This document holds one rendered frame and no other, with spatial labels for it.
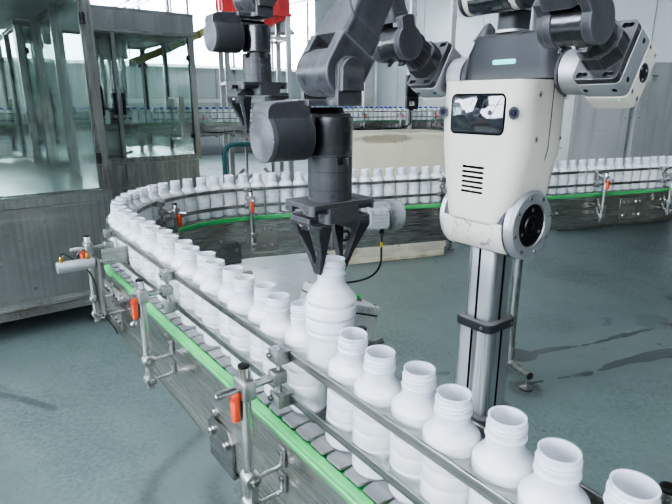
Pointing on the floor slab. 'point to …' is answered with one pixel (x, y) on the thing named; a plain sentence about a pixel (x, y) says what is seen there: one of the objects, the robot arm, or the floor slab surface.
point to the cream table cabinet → (421, 153)
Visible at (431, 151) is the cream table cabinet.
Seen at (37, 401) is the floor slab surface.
